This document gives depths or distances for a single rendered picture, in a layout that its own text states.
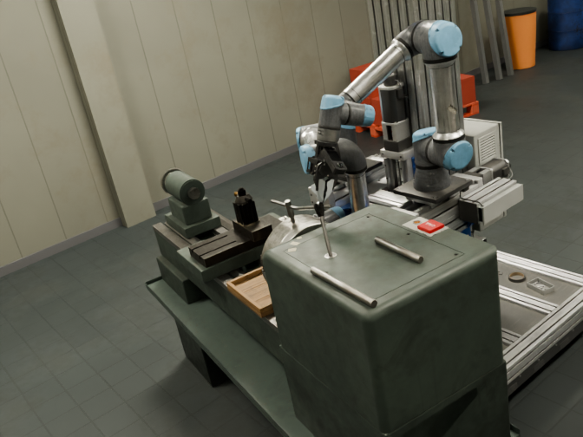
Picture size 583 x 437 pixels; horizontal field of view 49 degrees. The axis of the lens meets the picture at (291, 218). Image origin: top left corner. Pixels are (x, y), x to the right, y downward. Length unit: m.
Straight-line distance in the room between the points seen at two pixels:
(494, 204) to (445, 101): 0.52
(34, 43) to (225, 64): 1.84
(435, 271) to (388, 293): 0.16
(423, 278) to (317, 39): 5.65
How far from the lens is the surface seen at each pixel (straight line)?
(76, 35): 5.77
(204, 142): 6.49
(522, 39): 9.22
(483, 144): 2.99
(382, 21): 2.76
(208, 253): 2.84
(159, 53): 6.21
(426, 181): 2.55
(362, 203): 2.57
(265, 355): 2.84
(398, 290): 1.75
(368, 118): 2.19
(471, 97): 7.45
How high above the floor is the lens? 2.16
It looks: 23 degrees down
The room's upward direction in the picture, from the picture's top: 11 degrees counter-clockwise
